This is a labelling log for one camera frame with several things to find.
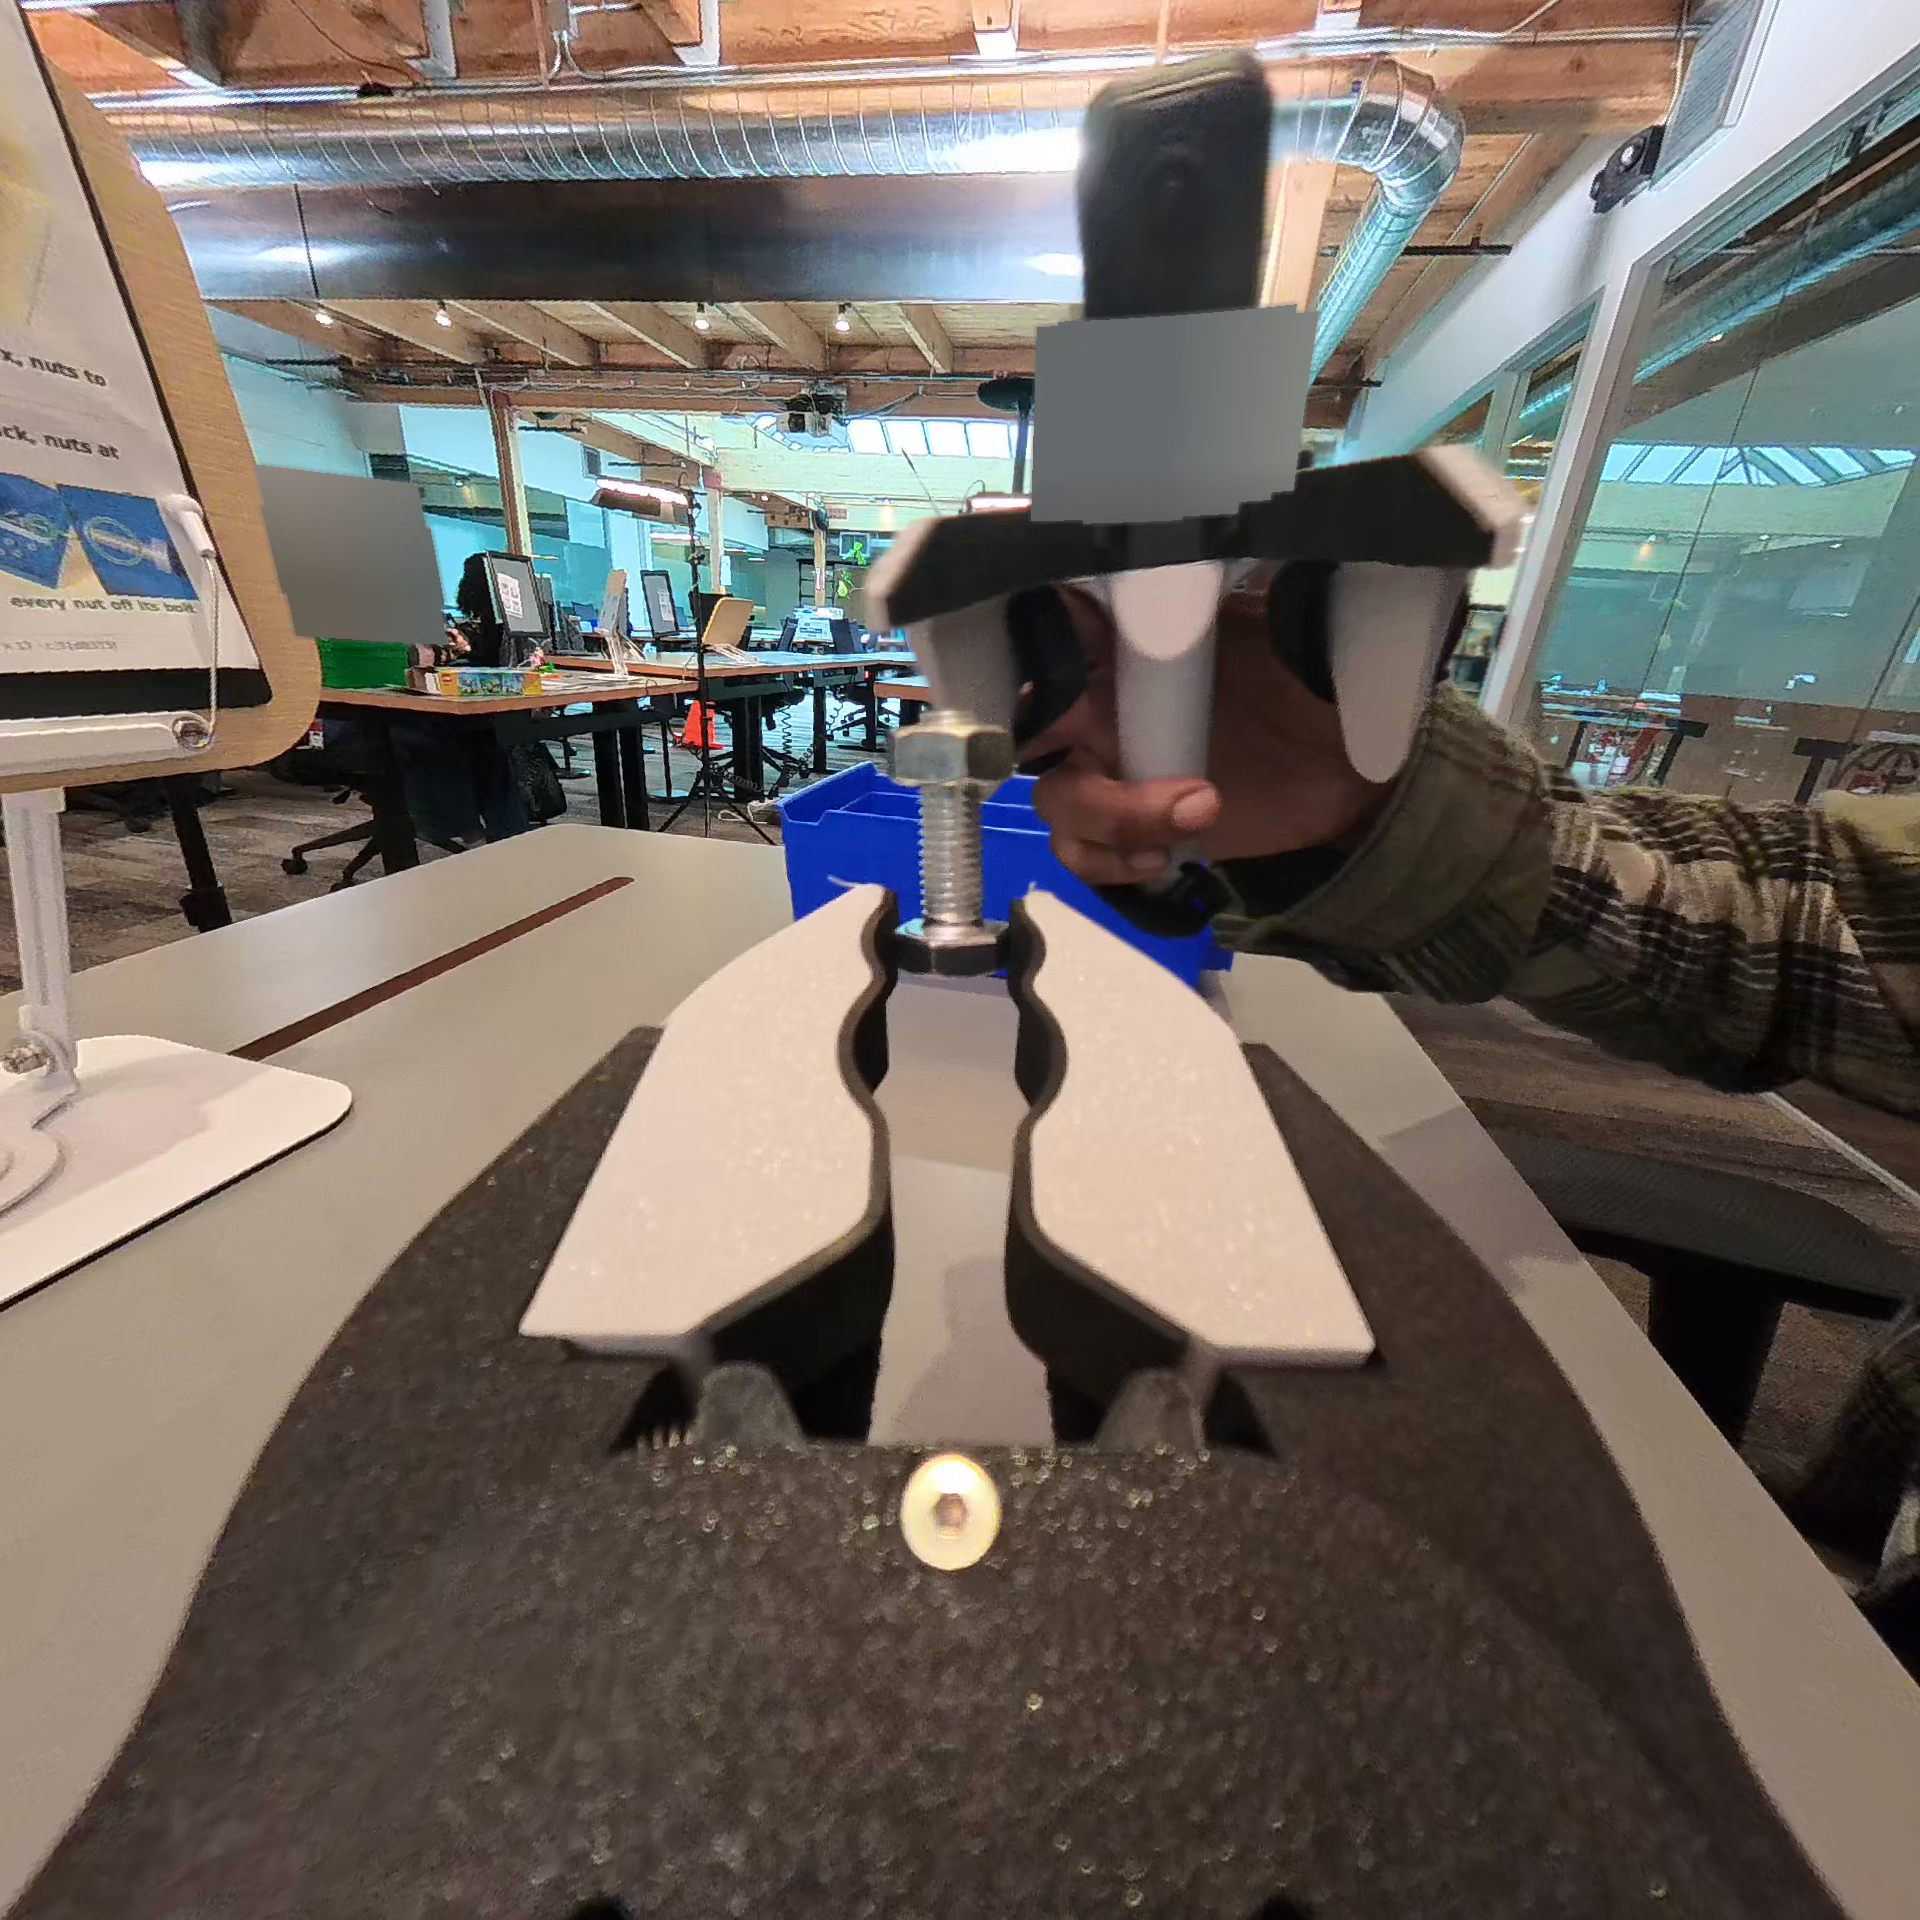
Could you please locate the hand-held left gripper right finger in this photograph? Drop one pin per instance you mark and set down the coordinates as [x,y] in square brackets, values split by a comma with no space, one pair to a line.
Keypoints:
[1184,1185]

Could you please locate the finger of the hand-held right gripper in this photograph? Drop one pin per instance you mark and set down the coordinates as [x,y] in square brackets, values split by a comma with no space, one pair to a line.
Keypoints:
[967,660]

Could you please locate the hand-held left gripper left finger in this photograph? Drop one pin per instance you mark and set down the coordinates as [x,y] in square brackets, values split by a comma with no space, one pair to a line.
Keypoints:
[720,1170]

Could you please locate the silver hex bolt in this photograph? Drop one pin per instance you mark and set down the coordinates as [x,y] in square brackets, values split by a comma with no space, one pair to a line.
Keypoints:
[955,839]

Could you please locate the blue plastic bin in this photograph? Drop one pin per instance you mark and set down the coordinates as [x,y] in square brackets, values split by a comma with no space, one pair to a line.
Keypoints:
[840,839]

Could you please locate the silver hex nut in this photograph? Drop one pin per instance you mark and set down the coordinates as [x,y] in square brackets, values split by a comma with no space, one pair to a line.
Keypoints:
[949,953]

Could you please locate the person's right forearm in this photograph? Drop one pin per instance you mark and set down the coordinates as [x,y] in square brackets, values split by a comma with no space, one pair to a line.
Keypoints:
[1652,930]

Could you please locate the person's right hand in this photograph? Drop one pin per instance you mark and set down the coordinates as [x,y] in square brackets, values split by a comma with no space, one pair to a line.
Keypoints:
[1276,750]

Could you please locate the black tripod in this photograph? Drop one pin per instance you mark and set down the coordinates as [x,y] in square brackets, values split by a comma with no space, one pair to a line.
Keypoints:
[715,750]

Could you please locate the orange traffic cone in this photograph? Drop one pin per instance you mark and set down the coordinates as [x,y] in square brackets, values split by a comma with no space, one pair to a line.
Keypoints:
[700,728]

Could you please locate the long wooden desk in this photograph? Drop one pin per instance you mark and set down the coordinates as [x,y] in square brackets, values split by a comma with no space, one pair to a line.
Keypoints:
[599,694]

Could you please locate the black monitor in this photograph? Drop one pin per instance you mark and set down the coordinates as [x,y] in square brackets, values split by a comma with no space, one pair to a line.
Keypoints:
[518,593]

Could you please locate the colourful toy box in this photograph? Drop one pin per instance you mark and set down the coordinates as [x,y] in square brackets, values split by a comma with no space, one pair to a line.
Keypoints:
[476,680]

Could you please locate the dark grey chair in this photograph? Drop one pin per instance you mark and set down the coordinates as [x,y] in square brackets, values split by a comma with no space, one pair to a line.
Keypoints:
[1724,1244]

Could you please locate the green box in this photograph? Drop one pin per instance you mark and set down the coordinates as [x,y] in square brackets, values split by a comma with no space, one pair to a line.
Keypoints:
[365,664]

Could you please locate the person's torso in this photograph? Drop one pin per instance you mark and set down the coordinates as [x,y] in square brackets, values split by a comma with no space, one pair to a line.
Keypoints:
[1876,1455]

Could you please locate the silver ventilation duct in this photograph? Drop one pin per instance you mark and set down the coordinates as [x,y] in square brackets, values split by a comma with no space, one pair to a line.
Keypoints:
[675,148]

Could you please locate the tablet with wooden frame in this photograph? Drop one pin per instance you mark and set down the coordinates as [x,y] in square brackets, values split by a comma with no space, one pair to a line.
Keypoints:
[90,299]

